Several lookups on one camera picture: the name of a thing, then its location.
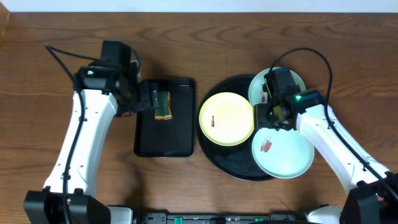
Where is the green and yellow sponge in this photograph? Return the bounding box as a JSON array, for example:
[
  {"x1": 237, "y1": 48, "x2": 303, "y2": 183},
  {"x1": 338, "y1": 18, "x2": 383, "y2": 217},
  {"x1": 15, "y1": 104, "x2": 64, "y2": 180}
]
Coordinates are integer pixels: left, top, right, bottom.
[{"x1": 155, "y1": 91, "x2": 172, "y2": 120}]

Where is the light green plate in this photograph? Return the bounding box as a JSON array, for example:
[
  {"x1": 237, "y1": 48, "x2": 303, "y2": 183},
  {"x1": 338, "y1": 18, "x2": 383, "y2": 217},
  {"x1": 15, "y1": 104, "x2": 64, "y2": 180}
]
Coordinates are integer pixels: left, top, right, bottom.
[
  {"x1": 248, "y1": 68, "x2": 306, "y2": 106},
  {"x1": 252, "y1": 128, "x2": 315, "y2": 179}
]

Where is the yellow plate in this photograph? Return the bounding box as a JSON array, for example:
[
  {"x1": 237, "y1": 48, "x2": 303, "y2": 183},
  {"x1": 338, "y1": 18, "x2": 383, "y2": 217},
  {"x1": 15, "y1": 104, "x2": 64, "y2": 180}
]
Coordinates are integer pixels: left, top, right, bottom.
[{"x1": 198, "y1": 92, "x2": 254, "y2": 146}]

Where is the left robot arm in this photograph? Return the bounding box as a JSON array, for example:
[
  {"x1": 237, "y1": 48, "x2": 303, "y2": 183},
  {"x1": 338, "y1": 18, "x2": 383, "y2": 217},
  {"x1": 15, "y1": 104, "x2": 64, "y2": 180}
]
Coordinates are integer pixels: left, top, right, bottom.
[{"x1": 24, "y1": 61, "x2": 159, "y2": 223}]

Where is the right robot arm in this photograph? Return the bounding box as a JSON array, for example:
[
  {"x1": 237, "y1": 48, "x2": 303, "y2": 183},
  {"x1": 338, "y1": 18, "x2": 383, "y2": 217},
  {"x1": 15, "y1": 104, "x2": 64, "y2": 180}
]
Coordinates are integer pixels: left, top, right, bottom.
[{"x1": 252, "y1": 90, "x2": 397, "y2": 223}]

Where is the black rectangular tray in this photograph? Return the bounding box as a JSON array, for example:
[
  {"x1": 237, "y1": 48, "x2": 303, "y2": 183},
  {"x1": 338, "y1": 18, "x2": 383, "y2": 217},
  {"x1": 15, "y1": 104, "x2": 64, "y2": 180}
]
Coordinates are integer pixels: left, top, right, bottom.
[{"x1": 134, "y1": 78, "x2": 195, "y2": 157}]

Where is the round black tray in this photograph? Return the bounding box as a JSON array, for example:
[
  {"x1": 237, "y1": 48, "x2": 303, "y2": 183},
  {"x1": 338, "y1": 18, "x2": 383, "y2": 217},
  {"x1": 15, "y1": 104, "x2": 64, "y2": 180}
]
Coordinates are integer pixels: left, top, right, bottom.
[{"x1": 195, "y1": 74, "x2": 307, "y2": 182}]

